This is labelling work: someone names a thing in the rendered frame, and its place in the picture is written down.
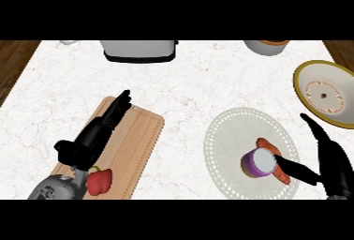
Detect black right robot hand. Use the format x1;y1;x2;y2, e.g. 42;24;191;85
274;112;354;198

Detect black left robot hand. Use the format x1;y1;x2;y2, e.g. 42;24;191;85
52;89;133;172

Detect round pale placemat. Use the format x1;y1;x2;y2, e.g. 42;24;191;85
203;107;300;201

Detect white bowl with yellow rim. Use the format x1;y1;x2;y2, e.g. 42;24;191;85
291;59;354;129

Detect pale wooden cutting board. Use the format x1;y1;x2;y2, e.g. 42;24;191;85
48;95;166;201

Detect red bell pepper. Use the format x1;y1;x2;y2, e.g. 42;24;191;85
85;166;113;197

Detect orange carrot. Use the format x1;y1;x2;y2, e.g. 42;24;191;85
253;137;293;186

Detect grey toaster with black base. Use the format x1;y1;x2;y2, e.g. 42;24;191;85
98;39;179;64

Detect white cup with orange rim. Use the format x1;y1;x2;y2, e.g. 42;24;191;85
241;39;291;57

